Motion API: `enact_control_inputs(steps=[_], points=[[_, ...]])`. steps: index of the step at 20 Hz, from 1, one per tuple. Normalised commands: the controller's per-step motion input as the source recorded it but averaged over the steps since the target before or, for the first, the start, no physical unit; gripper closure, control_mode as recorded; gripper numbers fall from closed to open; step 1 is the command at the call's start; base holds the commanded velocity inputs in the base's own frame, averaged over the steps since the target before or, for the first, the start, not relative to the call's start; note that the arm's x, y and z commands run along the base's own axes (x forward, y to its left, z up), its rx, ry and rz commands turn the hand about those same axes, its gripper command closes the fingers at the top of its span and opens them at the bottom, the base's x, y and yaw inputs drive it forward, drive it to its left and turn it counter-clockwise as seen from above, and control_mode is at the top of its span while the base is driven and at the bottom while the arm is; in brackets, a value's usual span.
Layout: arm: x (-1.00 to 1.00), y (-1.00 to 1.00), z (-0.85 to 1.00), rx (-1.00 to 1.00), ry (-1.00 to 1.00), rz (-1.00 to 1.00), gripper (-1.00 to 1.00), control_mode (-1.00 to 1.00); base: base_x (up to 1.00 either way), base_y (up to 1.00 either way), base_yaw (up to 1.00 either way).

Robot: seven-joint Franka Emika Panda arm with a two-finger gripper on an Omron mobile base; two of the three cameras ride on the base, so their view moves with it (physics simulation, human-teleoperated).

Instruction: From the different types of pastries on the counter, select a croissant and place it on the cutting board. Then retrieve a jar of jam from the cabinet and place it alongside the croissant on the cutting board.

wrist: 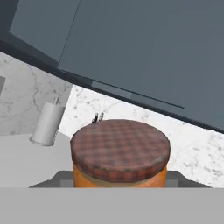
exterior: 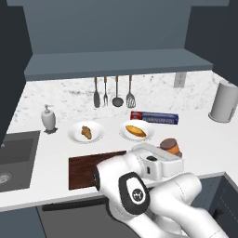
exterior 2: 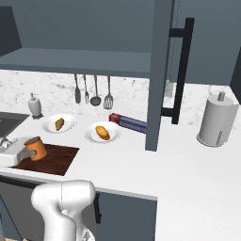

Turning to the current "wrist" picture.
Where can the white paper towel roll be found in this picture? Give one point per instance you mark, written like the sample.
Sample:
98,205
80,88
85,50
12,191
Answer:
48,124

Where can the orange jam jar checkered lid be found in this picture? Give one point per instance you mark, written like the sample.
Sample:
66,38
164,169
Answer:
120,151

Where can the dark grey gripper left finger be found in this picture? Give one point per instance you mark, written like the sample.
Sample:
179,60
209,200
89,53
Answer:
62,180

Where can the grey blue cabinet door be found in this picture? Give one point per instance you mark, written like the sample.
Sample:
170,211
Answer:
46,26
151,49

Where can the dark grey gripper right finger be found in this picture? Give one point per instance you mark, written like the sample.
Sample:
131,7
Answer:
176,178

